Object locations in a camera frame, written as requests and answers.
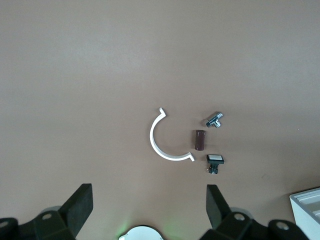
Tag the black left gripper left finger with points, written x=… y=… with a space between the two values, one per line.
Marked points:
x=75 y=207

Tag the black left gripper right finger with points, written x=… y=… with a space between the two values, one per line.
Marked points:
x=216 y=207

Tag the black white-faced rectangular push button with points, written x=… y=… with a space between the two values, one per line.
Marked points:
x=215 y=158

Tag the white drawer cabinet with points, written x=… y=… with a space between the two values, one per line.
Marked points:
x=306 y=220

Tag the dark brown cylinder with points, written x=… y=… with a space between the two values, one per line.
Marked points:
x=200 y=140

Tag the chrome tee fitting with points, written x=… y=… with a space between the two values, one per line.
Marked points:
x=214 y=120

